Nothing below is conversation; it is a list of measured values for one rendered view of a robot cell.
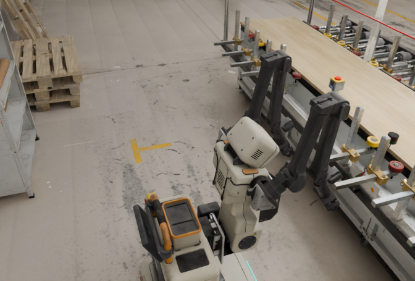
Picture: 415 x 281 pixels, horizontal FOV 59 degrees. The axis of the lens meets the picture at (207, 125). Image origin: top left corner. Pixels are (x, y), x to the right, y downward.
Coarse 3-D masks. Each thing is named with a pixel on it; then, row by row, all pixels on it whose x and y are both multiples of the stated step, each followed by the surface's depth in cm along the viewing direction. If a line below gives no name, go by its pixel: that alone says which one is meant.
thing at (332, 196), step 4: (328, 188) 169; (316, 192) 176; (320, 192) 170; (324, 192) 169; (328, 192) 170; (332, 192) 173; (320, 196) 174; (324, 196) 171; (328, 196) 172; (332, 196) 171; (324, 200) 172; (328, 200) 171; (332, 200) 170
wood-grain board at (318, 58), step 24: (264, 24) 421; (288, 24) 422; (288, 48) 364; (312, 48) 365; (336, 48) 366; (312, 72) 320; (336, 72) 321; (360, 72) 322; (360, 96) 287; (384, 96) 287; (408, 96) 288; (384, 120) 259; (408, 120) 259; (408, 144) 237; (408, 168) 220
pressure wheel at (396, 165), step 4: (388, 164) 221; (392, 164) 219; (396, 164) 218; (400, 164) 219; (388, 168) 220; (392, 168) 217; (396, 168) 216; (400, 168) 216; (396, 172) 217; (400, 172) 217
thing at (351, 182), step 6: (372, 174) 218; (390, 174) 219; (396, 174) 221; (348, 180) 213; (354, 180) 213; (360, 180) 213; (366, 180) 215; (372, 180) 217; (336, 186) 209; (342, 186) 211; (348, 186) 213
